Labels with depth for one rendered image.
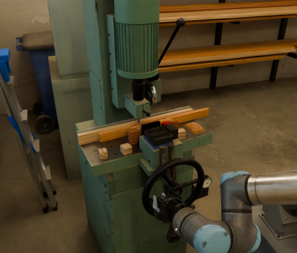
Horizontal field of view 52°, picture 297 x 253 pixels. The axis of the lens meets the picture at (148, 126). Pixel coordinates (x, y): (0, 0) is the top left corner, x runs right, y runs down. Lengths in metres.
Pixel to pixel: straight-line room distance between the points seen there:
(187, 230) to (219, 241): 0.09
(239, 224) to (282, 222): 0.52
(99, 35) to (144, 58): 0.29
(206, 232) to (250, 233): 0.16
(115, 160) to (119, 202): 0.23
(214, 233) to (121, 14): 0.82
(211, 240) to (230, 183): 0.19
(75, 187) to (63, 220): 0.35
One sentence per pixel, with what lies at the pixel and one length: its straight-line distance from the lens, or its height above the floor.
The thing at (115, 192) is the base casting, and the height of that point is 0.73.
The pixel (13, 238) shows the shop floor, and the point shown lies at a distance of 2.33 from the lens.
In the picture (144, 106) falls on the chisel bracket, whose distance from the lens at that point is 1.35.
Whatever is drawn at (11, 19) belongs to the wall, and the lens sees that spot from 3.62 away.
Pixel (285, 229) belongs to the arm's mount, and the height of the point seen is 0.61.
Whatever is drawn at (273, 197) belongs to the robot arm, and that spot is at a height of 1.06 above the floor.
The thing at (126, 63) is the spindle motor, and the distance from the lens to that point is 1.25.
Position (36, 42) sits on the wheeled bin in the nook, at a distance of 3.05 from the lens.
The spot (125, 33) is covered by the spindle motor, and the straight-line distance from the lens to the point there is 1.22.
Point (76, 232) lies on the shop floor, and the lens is 2.24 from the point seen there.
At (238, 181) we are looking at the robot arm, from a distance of 0.96.
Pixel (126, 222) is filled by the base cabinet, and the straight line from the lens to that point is 1.53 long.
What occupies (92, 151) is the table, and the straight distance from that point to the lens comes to 1.34.
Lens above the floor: 1.64
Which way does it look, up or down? 29 degrees down
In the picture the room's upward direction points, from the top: straight up
